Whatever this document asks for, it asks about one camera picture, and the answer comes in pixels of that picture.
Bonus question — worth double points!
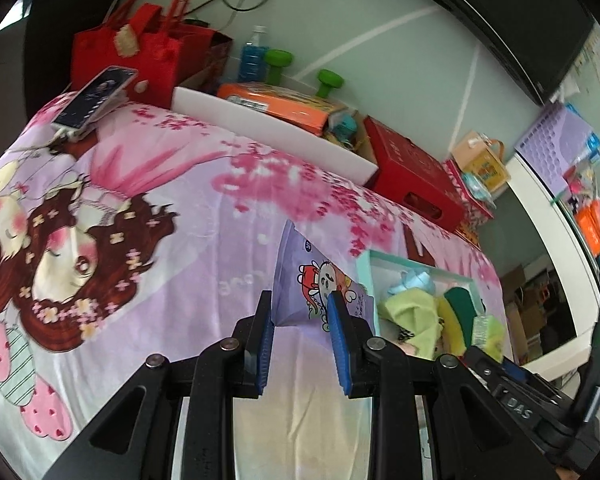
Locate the black cabinet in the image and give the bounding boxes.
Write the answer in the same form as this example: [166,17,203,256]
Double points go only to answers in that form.
[0,0,133,96]

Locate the black wall screen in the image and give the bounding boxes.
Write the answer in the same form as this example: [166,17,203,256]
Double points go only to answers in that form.
[375,0,600,106]

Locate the small teal object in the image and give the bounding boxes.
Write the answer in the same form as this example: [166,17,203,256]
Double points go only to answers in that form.
[332,112,361,143]

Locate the purple wet wipes pack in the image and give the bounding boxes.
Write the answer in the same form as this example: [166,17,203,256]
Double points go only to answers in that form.
[272,220,371,333]

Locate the light blue wipes pack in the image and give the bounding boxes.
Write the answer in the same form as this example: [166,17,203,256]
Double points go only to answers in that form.
[462,172,496,201]

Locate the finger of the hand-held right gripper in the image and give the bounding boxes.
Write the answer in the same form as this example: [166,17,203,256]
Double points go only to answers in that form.
[500,360,556,397]
[462,345,511,386]

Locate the yellow gift box with handle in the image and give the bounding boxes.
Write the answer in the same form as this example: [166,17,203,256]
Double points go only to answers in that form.
[450,130,511,196]

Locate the green dumbbell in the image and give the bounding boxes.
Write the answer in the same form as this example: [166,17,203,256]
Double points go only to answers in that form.
[315,69,346,100]
[265,49,295,86]

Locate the orange packet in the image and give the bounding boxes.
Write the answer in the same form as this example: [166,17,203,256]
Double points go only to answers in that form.
[575,197,600,256]

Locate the yellow-green cloth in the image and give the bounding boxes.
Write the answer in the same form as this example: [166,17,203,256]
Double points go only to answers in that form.
[377,290,445,361]

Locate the purple perforated basket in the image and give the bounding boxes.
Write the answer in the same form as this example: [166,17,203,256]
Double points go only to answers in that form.
[515,102,593,188]

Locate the smartphone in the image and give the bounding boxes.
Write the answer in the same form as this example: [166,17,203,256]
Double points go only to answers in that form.
[51,65,140,136]

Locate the green and yellow sponge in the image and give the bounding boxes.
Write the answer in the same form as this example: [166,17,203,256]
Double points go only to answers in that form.
[437,287,488,356]

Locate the shallow teal-rimmed white tray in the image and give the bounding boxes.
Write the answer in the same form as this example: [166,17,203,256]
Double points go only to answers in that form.
[355,250,506,361]

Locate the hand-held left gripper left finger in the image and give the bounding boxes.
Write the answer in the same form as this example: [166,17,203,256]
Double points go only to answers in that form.
[42,290,273,480]

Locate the white storage box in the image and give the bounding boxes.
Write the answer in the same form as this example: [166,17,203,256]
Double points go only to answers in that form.
[172,86,378,188]

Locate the orange package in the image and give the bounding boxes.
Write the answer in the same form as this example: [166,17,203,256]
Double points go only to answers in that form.
[216,81,348,136]

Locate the red and white patterned box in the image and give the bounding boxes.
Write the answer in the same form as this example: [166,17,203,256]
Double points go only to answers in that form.
[442,160,496,233]

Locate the red cardboard box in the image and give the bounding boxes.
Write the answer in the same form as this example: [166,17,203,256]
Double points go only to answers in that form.
[362,116,466,233]

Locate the blue water bottle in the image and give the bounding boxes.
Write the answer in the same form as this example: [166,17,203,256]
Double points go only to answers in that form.
[237,25,271,85]

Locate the red gift bag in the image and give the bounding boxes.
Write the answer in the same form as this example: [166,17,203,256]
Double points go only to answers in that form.
[70,0,191,111]

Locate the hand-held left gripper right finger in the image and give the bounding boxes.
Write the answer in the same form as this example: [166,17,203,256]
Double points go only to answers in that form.
[327,291,556,480]

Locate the white shelf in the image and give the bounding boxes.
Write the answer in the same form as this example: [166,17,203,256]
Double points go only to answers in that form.
[505,152,600,391]

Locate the dark red paper bag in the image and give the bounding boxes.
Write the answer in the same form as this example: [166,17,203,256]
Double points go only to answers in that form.
[172,22,233,96]

